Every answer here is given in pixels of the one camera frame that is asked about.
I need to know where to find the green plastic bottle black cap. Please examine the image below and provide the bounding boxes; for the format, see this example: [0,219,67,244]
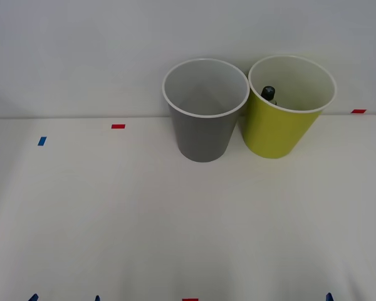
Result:
[260,85,279,107]

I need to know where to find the yellow-green plastic waste bin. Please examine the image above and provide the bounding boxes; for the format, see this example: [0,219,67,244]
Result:
[239,55,337,159]

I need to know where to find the grey plastic waste bin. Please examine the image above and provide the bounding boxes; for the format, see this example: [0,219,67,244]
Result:
[161,58,251,163]

